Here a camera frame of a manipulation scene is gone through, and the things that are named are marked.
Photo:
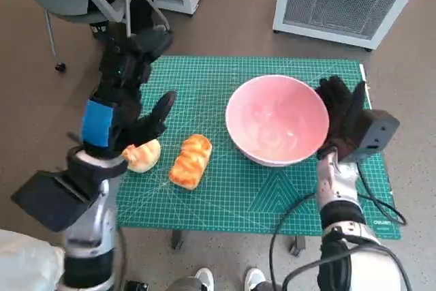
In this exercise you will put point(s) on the black table leg caster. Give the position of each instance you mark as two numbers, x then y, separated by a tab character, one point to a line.
178	240
296	246

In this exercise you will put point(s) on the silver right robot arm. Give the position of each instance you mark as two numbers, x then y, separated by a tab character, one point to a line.
337	185

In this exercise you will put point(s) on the person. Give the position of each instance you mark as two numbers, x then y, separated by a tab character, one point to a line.
136	8
24	260

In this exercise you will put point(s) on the person's white shoe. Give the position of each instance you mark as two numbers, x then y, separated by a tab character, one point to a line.
254	279
205	279

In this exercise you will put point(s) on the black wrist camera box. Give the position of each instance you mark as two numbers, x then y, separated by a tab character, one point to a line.
378	131
51	202

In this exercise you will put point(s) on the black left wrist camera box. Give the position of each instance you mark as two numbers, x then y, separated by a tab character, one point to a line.
51	202

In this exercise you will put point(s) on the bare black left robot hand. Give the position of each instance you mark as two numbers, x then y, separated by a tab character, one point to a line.
119	114

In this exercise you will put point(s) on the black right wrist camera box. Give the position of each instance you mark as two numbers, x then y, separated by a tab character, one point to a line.
378	131

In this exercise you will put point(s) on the round toy bread bun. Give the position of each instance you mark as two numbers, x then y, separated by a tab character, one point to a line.
144	156

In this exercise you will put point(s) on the pink bowl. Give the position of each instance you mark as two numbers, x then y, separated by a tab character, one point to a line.
272	120

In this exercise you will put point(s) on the green cutting mat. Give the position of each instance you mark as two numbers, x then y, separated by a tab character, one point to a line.
238	195

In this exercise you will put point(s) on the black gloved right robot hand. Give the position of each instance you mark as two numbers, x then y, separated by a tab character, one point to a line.
340	114

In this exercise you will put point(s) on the braided toy bread loaf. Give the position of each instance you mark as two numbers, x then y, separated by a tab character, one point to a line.
190	161

